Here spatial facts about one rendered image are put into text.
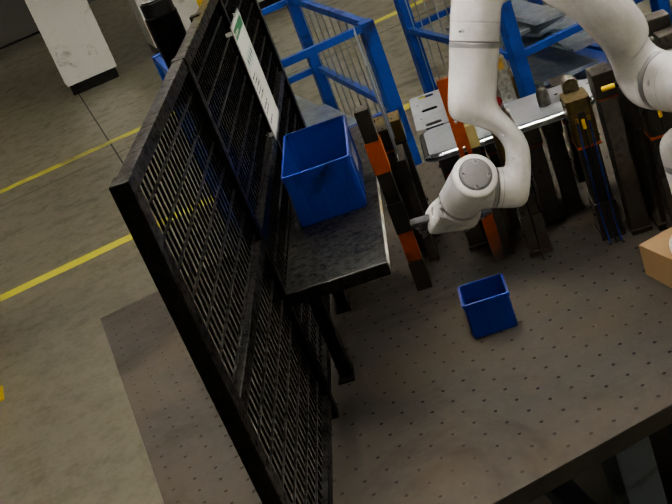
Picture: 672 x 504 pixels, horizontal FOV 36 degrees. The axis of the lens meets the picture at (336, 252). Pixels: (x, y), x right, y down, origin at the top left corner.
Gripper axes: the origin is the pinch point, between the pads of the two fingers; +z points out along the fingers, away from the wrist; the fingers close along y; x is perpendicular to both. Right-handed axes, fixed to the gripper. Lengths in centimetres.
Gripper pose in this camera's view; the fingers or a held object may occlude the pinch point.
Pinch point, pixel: (444, 226)
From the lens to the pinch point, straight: 219.1
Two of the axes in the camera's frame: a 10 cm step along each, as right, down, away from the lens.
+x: -1.9, -9.5, 2.6
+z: -0.8, 2.7, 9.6
